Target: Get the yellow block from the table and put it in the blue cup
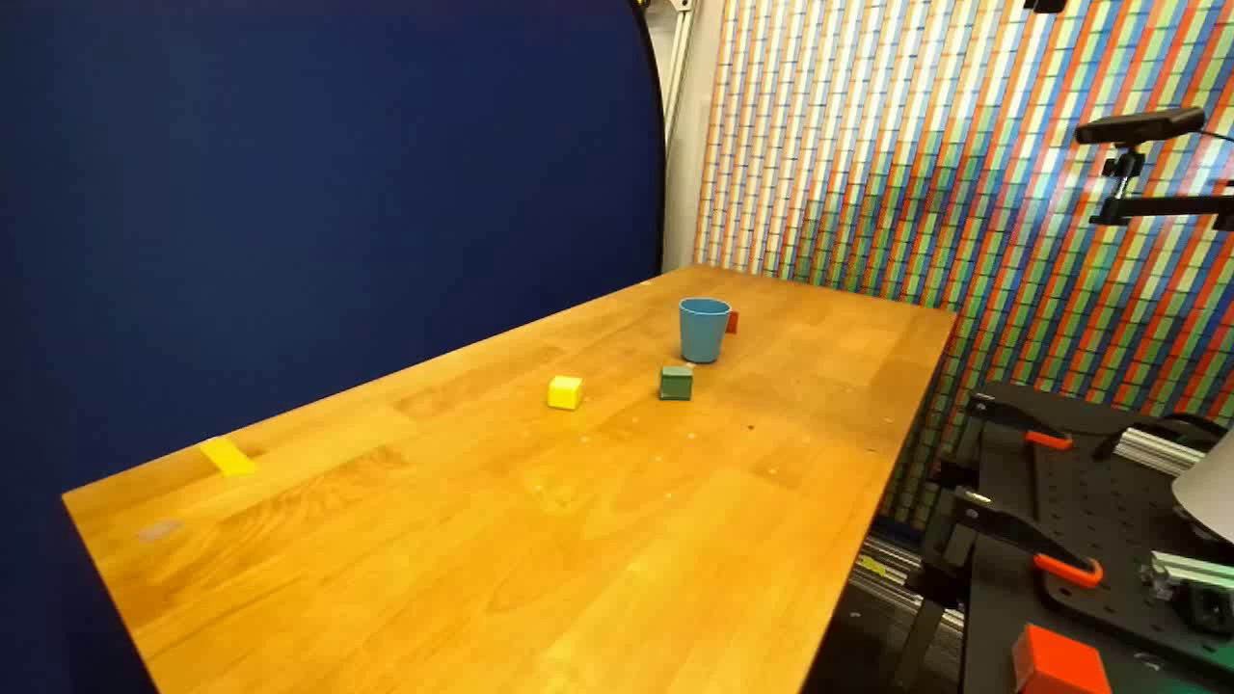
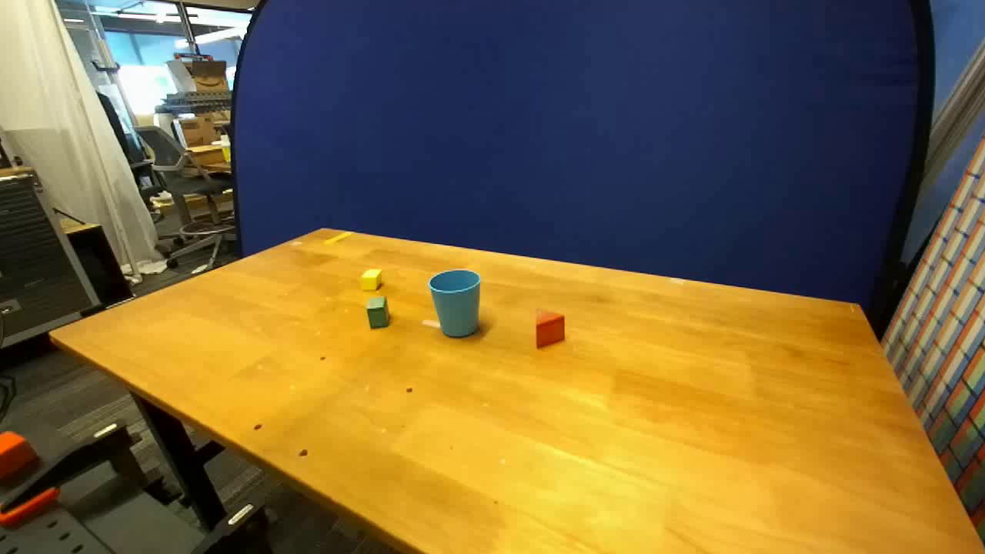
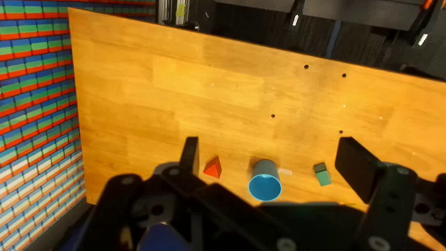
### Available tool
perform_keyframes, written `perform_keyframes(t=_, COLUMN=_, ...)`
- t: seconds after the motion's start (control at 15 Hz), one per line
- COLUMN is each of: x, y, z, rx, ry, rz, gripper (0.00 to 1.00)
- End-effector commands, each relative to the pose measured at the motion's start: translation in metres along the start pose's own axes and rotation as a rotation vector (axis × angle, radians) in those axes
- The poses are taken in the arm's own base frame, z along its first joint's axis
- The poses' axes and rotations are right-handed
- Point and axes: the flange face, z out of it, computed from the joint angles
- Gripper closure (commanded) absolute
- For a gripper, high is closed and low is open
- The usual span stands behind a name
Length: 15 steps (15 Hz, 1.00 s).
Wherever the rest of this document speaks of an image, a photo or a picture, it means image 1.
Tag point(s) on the yellow tape strip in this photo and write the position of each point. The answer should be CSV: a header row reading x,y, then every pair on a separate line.
x,y
224,455

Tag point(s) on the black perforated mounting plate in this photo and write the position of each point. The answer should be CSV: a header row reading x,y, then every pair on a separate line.
x,y
1101,508

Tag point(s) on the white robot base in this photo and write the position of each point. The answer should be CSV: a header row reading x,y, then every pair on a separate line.
x,y
1207,490

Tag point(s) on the blue cup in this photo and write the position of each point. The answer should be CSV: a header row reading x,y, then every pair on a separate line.
x,y
705,329

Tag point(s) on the orange-handled clamp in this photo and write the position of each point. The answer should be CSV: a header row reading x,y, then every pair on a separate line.
x,y
1046,551
1029,424

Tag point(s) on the green block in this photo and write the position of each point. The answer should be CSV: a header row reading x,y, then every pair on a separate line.
x,y
678,384

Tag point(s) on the black camera on stand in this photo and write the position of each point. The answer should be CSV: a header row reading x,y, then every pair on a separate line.
x,y
1129,134

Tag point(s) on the yellow block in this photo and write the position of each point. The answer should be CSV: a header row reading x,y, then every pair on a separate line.
x,y
563,392

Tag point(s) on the lower orange-handled clamp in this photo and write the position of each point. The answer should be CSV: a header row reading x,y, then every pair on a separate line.
x,y
1046,551

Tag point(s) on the upper orange-handled clamp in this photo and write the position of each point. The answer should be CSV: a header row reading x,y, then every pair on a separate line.
x,y
1029,424

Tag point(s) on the red box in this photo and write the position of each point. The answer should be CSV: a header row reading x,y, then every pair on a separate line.
x,y
1056,663

